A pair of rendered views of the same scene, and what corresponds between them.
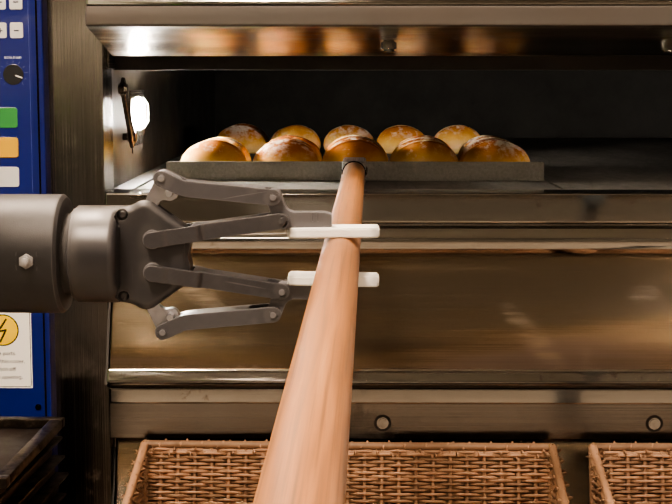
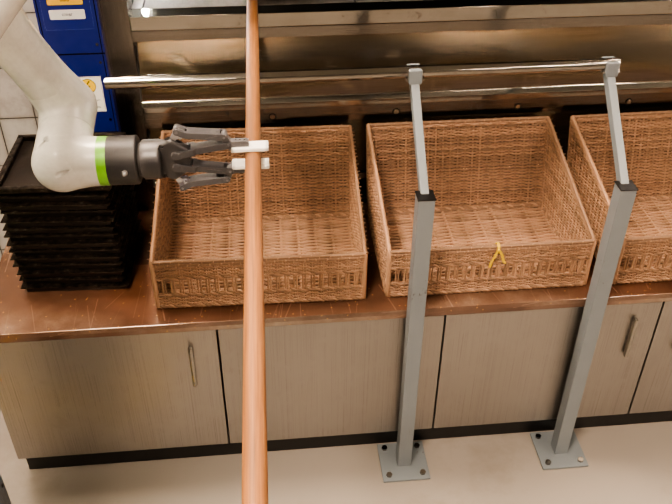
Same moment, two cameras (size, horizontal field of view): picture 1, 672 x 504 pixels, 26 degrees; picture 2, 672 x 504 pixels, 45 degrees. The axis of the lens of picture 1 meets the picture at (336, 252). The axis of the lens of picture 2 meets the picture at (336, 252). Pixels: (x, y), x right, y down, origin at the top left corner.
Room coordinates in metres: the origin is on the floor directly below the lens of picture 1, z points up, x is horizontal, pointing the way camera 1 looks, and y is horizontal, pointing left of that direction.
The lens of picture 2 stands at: (-0.23, -0.01, 1.97)
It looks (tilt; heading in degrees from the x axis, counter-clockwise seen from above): 37 degrees down; 354
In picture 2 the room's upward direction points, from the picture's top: straight up
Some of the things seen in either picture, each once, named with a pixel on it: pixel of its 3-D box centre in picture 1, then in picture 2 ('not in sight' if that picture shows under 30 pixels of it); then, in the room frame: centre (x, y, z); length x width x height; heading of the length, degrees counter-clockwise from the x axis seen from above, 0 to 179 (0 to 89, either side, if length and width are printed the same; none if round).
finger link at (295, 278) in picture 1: (333, 278); (250, 163); (1.11, 0.00, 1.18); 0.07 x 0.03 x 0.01; 89
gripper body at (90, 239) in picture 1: (131, 253); (166, 158); (1.12, 0.16, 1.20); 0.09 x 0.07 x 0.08; 89
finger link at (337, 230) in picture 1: (333, 231); (249, 146); (1.11, 0.00, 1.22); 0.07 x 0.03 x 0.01; 89
